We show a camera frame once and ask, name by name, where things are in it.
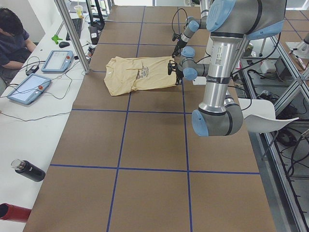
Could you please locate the black water bottle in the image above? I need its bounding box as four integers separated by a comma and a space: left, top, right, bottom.
11, 159, 45, 182

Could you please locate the white plastic chair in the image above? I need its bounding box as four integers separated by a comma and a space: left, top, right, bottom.
239, 98, 299, 133

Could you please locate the black labelled box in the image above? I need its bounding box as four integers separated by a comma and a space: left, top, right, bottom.
88, 26, 99, 45

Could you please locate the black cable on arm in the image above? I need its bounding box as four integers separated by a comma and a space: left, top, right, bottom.
171, 8, 188, 37

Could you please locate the seated person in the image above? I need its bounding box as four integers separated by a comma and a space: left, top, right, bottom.
0, 7, 36, 84

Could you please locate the black computer mouse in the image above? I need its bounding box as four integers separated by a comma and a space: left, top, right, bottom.
58, 41, 70, 48

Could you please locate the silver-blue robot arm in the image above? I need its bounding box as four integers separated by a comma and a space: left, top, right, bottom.
168, 0, 287, 136
171, 0, 213, 58

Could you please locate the blue teach pendant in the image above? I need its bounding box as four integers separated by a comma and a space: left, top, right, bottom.
7, 73, 52, 105
41, 50, 74, 73

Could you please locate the cream long-sleeve printed shirt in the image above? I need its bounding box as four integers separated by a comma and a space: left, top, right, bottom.
104, 57, 176, 96

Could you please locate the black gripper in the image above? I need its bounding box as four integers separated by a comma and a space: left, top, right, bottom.
168, 60, 184, 85
172, 33, 188, 58

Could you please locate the far blue teach pendant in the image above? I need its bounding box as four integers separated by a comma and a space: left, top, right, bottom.
41, 50, 74, 73

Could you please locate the green plastic clamp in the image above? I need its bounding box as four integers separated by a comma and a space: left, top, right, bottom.
51, 34, 63, 44

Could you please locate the red cylinder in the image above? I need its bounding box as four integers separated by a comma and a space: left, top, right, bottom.
0, 203, 31, 223

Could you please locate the black keyboard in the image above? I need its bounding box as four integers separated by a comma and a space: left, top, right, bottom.
71, 18, 83, 39

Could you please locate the near blue teach pendant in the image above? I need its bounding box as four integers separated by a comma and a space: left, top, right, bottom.
7, 73, 52, 105

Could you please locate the drink cup with straw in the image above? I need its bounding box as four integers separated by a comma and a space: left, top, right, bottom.
74, 2, 84, 18

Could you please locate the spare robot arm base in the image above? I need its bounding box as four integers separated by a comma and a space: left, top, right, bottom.
286, 34, 309, 59

